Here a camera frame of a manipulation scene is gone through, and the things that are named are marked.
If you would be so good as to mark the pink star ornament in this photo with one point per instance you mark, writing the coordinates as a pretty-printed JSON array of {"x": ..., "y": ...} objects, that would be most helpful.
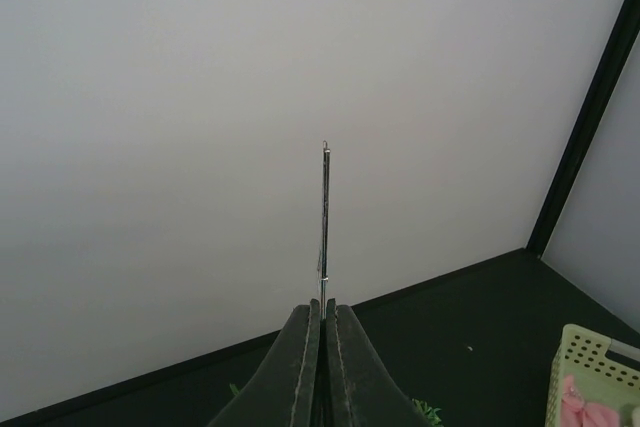
[{"x": 575, "y": 411}]

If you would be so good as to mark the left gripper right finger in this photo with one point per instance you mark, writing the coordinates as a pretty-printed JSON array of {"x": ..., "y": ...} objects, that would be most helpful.
[{"x": 357, "y": 389}]

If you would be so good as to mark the black corner frame post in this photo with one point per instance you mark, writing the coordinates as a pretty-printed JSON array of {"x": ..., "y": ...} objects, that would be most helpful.
[{"x": 612, "y": 62}]

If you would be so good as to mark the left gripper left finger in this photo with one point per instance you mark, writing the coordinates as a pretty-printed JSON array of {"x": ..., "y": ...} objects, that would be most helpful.
[{"x": 281, "y": 392}]

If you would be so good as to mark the green plastic basket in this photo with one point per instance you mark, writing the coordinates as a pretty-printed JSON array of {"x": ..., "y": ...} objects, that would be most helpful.
[{"x": 605, "y": 371}]

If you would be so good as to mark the silver star tree topper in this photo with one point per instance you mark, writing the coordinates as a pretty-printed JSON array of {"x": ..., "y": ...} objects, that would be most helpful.
[{"x": 323, "y": 253}]

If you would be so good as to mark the small green christmas tree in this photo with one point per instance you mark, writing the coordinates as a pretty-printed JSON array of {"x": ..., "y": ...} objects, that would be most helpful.
[{"x": 432, "y": 414}]

